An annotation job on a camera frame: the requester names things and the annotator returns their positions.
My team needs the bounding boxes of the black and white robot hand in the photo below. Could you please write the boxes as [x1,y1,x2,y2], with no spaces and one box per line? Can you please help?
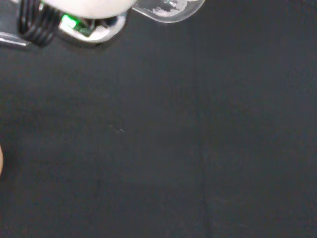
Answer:
[16,0,137,49]

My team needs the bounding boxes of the black table cloth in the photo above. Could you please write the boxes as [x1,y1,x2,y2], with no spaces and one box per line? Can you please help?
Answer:
[0,0,317,238]

